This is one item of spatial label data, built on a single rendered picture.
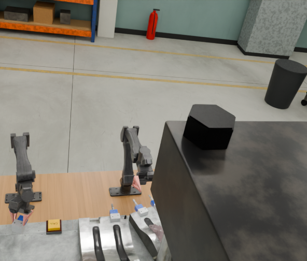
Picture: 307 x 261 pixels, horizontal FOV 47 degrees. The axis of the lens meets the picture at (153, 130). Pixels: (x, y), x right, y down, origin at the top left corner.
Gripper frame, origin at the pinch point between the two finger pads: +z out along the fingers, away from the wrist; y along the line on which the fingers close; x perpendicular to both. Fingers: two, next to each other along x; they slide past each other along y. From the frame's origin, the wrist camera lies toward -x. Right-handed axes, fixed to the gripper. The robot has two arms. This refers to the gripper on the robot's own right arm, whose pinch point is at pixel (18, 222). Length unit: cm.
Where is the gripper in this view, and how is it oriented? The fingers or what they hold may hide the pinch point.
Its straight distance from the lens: 190.7
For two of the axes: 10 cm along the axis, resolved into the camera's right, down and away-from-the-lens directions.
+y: 9.7, 2.5, -0.7
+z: -2.4, 9.6, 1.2
